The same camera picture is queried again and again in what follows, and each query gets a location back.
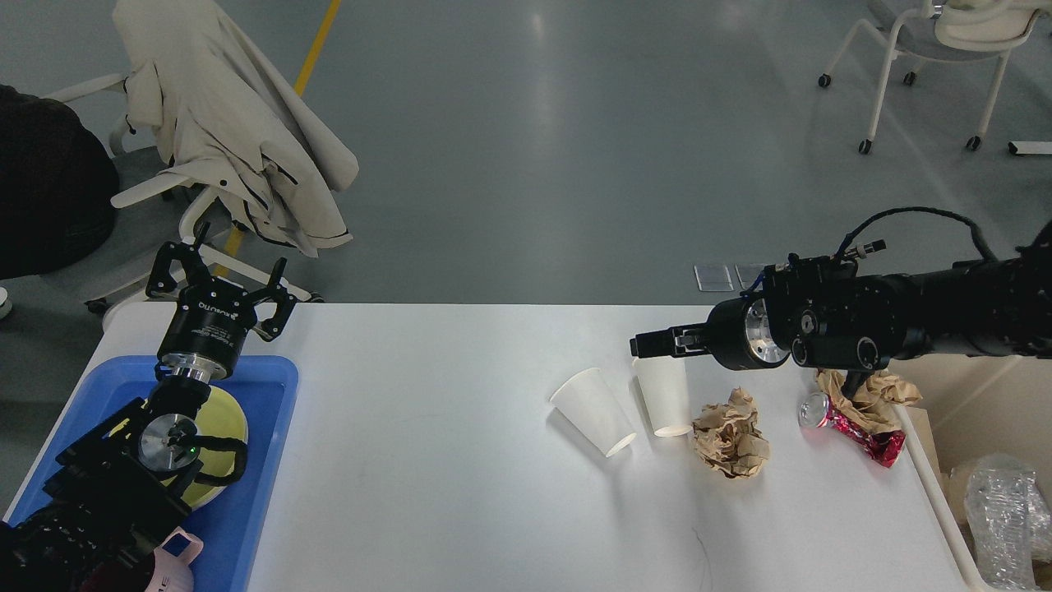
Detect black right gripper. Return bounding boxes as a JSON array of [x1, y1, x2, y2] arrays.
[[630, 298, 790, 371]]

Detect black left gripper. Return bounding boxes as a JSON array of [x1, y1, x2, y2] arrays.
[[145, 222, 298, 381]]

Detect white paper cup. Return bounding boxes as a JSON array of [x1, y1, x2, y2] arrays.
[[549, 368, 636, 458], [632, 358, 692, 437]]

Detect yellow plastic plate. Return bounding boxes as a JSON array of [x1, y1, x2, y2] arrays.
[[196, 386, 248, 477]]

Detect pink mug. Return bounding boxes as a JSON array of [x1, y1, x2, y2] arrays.
[[78, 530, 202, 592]]

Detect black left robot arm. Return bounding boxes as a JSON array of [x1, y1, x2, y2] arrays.
[[2, 233, 297, 591]]

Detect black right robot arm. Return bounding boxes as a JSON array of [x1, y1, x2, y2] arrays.
[[629, 209, 1051, 399]]

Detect white office chair left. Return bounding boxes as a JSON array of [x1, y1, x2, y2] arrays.
[[41, 111, 270, 317]]

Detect crumpled brown paper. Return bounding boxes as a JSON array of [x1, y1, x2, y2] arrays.
[[814, 368, 923, 434], [692, 386, 770, 479]]

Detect beige coat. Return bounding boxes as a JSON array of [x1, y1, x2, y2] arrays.
[[113, 1, 358, 257]]

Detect person in dark clothes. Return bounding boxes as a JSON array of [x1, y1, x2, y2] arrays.
[[1, 86, 119, 280]]

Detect pale green plate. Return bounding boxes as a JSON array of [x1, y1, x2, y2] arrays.
[[181, 483, 226, 511]]

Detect blue plastic tray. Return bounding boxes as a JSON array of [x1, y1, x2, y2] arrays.
[[4, 355, 299, 591]]

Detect red snack wrapper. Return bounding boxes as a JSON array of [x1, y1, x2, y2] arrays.
[[797, 392, 907, 468]]

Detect white waste bin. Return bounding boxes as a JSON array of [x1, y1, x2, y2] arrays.
[[892, 354, 1052, 589]]

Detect white chair background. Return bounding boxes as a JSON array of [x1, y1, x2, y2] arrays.
[[818, 1, 1050, 155]]

